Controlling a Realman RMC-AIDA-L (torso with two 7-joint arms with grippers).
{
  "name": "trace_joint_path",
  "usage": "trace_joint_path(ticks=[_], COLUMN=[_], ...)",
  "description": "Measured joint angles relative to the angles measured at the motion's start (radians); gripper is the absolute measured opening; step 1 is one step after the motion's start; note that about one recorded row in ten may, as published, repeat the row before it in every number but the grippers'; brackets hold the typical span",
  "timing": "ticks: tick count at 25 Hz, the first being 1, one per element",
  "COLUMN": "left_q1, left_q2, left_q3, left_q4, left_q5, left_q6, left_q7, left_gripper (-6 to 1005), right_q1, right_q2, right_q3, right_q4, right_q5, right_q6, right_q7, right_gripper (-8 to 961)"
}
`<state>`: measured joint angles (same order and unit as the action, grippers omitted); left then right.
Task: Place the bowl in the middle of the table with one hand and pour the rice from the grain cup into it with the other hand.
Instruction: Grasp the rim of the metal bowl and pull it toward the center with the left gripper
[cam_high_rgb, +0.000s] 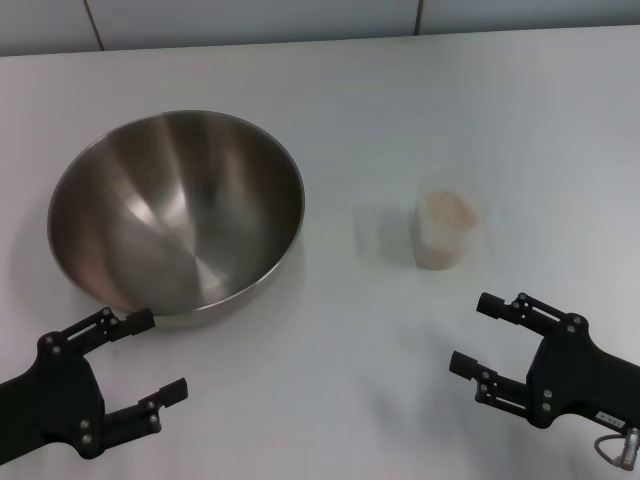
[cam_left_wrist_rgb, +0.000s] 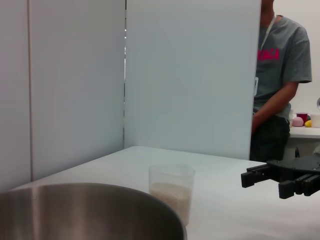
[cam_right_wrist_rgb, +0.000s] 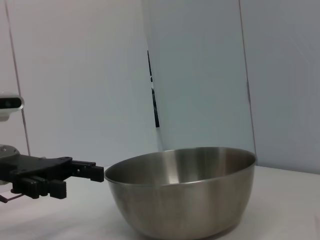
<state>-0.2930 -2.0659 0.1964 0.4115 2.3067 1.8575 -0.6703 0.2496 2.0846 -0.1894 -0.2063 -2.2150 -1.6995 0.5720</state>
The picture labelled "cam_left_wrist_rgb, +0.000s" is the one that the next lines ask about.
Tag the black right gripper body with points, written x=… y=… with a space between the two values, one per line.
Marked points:
x=300 y=166

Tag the clear plastic measuring cup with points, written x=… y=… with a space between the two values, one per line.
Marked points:
x=172 y=175

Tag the bare bystander forearm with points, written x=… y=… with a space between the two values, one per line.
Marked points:
x=277 y=100

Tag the round metal fixture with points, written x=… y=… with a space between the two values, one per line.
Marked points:
x=318 y=103

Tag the red plastic cup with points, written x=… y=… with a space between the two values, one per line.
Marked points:
x=302 y=116

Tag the white uncooked rice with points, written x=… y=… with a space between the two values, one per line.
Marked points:
x=172 y=197

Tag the white partition panel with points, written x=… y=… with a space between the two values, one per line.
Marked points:
x=75 y=87
x=190 y=80
x=13 y=95

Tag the pink ball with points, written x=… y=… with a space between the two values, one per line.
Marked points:
x=298 y=123

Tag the stainless steel mixing bowl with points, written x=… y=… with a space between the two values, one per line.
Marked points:
x=82 y=215

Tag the person in grey t-shirt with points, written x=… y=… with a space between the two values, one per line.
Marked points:
x=282 y=70

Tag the yellow lemon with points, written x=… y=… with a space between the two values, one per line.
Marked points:
x=308 y=123

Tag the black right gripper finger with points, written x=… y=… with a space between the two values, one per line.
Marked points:
x=250 y=178
x=290 y=188

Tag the white id badge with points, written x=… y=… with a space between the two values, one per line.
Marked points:
x=256 y=86

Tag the white side table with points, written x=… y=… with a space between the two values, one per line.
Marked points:
x=305 y=140

